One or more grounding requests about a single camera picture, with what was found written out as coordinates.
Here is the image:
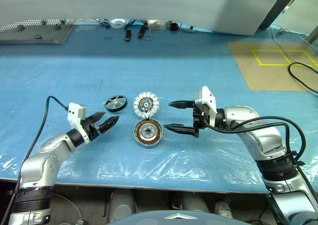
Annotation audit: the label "black-rimmed silver spoked rotor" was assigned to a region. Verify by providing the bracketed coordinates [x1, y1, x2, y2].
[103, 95, 128, 113]

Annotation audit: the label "white tape roll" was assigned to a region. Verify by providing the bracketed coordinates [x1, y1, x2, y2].
[110, 18, 127, 29]

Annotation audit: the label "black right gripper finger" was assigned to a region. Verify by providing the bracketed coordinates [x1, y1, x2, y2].
[168, 100, 196, 110]
[164, 123, 196, 136]

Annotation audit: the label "thin white wire under table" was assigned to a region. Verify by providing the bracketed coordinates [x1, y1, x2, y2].
[56, 194, 85, 225]

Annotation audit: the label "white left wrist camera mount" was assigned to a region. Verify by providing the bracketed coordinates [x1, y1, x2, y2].
[67, 102, 89, 144]

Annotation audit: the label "brown cardboard sheet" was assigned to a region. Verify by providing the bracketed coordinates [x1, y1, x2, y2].
[228, 41, 318, 91]

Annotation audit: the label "blue plastic table cover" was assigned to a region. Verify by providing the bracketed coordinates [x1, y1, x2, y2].
[0, 18, 318, 195]

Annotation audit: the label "grey robot torso shell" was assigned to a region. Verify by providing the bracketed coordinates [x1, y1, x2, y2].
[106, 210, 234, 225]

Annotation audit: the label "grey rounded cylinder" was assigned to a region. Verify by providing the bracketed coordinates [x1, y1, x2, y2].
[108, 190, 136, 222]
[178, 192, 209, 213]
[213, 197, 233, 218]

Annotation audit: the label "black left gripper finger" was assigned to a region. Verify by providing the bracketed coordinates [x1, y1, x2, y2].
[98, 115, 120, 135]
[88, 111, 106, 125]

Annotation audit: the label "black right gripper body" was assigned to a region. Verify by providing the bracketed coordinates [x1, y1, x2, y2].
[191, 102, 212, 139]

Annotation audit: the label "thin white cable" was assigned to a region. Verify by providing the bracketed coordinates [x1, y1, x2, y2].
[270, 25, 318, 68]

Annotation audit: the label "silver motor housing copper windings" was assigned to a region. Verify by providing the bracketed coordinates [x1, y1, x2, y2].
[133, 119, 164, 149]

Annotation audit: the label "beige metal post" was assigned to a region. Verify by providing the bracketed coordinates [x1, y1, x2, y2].
[307, 23, 318, 44]

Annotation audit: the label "long black bar tool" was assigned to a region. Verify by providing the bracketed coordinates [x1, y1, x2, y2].
[138, 20, 148, 39]

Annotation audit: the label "thin black tweezers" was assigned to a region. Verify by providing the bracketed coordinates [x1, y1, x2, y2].
[123, 20, 136, 32]

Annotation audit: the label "grey perforated metal board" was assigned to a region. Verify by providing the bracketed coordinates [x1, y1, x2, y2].
[0, 18, 77, 45]

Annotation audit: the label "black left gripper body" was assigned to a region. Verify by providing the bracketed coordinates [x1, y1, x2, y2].
[83, 117, 102, 141]

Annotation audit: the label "white backdrop sheet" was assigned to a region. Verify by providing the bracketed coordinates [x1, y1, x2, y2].
[0, 0, 289, 36]

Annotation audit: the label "thick black loose cable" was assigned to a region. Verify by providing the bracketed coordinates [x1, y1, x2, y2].
[288, 62, 318, 95]

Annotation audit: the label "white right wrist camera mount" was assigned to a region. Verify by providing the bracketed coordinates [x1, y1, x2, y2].
[194, 85, 218, 129]

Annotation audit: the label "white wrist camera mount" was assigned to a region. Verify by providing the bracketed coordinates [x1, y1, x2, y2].
[67, 102, 89, 144]
[194, 85, 218, 129]

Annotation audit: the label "dark grey panel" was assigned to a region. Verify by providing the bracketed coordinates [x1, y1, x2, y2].
[258, 0, 306, 31]

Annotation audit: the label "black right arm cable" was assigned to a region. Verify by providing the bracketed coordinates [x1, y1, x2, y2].
[202, 116, 318, 198]

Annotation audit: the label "clear plastic parts box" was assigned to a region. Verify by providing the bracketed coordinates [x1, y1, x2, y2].
[147, 19, 166, 32]

